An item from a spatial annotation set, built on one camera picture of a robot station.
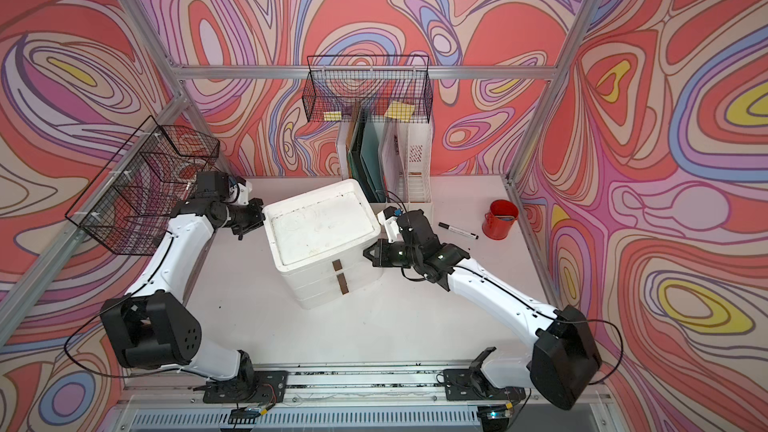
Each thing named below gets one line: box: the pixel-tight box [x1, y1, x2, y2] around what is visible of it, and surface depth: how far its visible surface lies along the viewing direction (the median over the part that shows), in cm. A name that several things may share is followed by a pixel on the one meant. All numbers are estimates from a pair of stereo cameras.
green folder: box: [351, 120, 386, 203], surface depth 93 cm
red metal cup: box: [482, 199, 519, 241], surface depth 100 cm
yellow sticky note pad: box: [384, 100, 416, 122], surface depth 92 cm
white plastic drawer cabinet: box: [262, 179, 384, 309], surface depth 78 cm
